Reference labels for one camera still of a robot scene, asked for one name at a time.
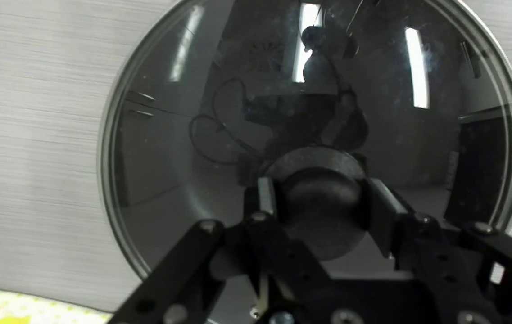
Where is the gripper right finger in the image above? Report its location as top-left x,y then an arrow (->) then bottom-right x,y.
362,178 -> 512,324

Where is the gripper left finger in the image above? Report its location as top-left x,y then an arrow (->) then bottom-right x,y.
108,177 -> 333,324

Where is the glass pot lid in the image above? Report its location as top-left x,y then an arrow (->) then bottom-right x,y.
97,0 -> 512,324

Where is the patterned yellow cloth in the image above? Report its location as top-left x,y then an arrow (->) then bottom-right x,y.
0,284 -> 113,324

